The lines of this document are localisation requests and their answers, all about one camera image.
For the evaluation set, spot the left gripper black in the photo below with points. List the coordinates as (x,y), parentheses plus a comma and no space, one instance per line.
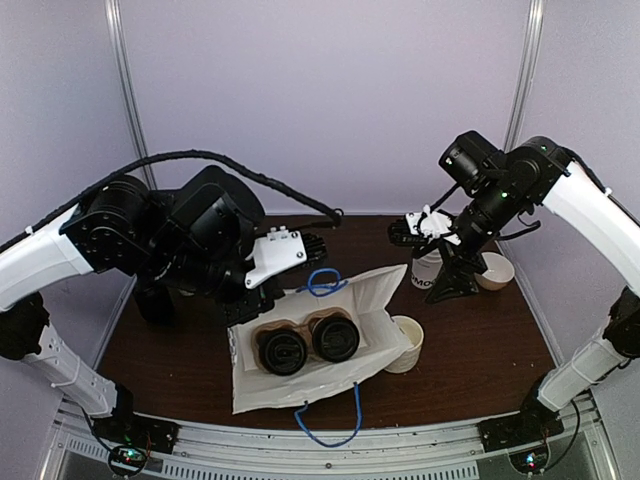
(233,313)

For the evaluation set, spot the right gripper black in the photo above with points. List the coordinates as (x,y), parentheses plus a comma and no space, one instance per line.
(454,259)

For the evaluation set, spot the brown cardboard cup carrier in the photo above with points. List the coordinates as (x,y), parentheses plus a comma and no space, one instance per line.
(304,329)

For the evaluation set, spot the blue checkered paper bag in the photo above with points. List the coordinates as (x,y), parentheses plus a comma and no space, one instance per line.
(365,297)

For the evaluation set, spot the black coffee cup lid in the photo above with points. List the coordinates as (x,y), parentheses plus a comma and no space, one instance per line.
(335,339)

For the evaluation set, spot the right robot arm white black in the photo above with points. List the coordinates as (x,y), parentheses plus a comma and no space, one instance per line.
(576,257)

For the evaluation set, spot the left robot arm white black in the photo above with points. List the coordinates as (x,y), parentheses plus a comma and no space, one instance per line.
(201,238)

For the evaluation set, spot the stack of white paper cups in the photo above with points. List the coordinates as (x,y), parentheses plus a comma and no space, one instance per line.
(424,270)

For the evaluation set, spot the small white ceramic bowl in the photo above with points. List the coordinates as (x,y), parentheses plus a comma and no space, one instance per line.
(498,274)

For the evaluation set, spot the white ceramic mug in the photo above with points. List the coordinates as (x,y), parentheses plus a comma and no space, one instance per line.
(414,335)

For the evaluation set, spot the stack of black lids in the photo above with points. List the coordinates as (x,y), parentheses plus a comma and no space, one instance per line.
(154,304)

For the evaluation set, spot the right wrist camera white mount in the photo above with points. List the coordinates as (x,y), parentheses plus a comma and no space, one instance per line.
(422,228)

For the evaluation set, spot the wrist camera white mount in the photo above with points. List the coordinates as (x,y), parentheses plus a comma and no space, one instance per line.
(281,250)
(422,228)

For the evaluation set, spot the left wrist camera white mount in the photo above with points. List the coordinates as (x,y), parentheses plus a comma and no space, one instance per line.
(281,250)

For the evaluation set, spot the aluminium front rail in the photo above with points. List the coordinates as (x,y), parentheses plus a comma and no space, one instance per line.
(450,450)

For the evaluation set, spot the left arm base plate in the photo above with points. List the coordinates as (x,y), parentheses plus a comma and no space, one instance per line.
(158,436)

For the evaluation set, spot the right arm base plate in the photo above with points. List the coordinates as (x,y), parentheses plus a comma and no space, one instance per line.
(518,429)

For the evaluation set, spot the right aluminium frame post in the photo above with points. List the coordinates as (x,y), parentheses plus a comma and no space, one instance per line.
(528,63)

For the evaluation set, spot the aluminium frame post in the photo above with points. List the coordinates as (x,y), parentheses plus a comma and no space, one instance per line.
(119,47)
(528,63)

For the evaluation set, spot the left aluminium frame post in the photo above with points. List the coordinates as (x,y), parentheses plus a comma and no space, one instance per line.
(119,47)

